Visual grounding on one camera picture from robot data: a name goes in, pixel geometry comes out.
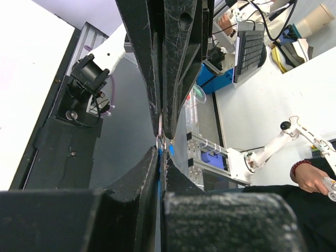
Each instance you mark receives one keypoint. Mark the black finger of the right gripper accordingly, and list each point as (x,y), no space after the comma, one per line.
(136,18)
(181,57)

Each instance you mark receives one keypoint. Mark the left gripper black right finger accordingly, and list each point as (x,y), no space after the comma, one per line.
(193,220)

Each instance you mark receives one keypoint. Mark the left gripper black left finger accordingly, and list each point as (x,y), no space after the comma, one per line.
(120,217)

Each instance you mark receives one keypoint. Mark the blue key tag with ring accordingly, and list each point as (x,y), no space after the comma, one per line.
(158,168)

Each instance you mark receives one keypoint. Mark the silver key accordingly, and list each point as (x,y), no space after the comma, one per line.
(161,138)

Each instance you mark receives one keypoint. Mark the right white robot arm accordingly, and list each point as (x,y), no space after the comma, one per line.
(92,71)

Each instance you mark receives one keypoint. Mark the operator hand with bracelet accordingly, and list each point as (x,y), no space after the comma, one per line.
(308,177)

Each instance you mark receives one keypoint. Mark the blue storage box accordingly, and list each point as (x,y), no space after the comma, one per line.
(210,83)

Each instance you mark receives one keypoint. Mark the black keyboard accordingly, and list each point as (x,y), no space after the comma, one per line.
(248,55)

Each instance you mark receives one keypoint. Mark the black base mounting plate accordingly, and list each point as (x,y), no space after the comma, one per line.
(59,154)

